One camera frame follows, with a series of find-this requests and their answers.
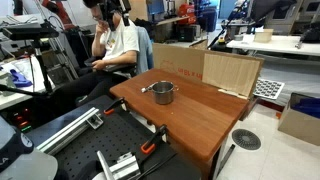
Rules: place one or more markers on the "white black marker pen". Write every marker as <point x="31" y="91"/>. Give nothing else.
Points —
<point x="144" y="89"/>

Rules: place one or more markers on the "red robot arm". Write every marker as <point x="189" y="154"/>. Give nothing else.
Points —
<point x="61" y="11"/>

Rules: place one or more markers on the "small stainless steel pot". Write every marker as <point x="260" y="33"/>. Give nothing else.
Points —
<point x="163" y="95"/>

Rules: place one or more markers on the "brown cardboard with red print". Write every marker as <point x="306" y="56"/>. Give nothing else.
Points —
<point x="176" y="61"/>

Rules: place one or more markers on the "office chair with blue jacket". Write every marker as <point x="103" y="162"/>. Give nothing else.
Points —
<point x="145" y="50"/>

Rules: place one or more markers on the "brown wooden table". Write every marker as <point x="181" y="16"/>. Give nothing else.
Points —
<point x="200" y="116"/>

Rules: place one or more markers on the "black orange bar clamp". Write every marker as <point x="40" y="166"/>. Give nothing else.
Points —
<point x="113" y="106"/>
<point x="151" y="141"/>

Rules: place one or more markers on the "seated person in white shirt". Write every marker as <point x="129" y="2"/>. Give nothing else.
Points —
<point x="118" y="41"/>

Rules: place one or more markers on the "black perforated breadboard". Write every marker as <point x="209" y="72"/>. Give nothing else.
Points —
<point x="113" y="136"/>

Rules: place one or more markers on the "pale corrugated cardboard sheet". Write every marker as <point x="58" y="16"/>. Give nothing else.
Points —
<point x="230" y="73"/>

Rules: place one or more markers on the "red Coca-Cola container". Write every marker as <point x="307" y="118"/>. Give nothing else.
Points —
<point x="186" y="11"/>

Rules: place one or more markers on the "black diagonal pole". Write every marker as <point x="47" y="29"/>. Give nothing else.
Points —
<point x="226" y="25"/>

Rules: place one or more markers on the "small grey cup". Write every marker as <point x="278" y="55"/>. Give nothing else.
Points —
<point x="238" y="37"/>

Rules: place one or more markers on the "round black floor drain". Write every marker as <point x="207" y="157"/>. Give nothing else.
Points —
<point x="246" y="139"/>

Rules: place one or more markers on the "grey stepladder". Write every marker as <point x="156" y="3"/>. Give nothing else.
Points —
<point x="63" y="63"/>

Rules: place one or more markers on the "black white calibration board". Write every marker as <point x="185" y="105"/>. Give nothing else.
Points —
<point x="268" y="88"/>

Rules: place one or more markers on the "pale wooden box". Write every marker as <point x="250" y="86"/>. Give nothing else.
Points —
<point x="263" y="35"/>

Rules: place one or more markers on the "white work table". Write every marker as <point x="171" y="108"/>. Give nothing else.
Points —
<point x="283" y="44"/>

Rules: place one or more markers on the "white side table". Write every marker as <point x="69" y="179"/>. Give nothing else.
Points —
<point x="20" y="95"/>

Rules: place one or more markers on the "black device with red lights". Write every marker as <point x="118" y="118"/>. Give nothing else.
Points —
<point x="22" y="120"/>

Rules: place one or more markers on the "blue plastic object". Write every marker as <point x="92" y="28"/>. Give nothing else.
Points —
<point x="19" y="80"/>

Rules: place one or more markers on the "open cardboard box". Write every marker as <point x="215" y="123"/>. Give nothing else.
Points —
<point x="298" y="126"/>

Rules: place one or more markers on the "blue item in box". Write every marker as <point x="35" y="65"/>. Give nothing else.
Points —
<point x="308" y="106"/>

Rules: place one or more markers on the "short aluminium extrusion bracket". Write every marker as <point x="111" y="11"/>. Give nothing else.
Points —
<point x="123" y="166"/>

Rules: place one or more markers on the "long aluminium extrusion rail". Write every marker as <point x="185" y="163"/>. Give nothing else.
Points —
<point x="68" y="130"/>

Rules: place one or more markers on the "black camera on tripod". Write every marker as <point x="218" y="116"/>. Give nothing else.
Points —
<point x="31" y="32"/>

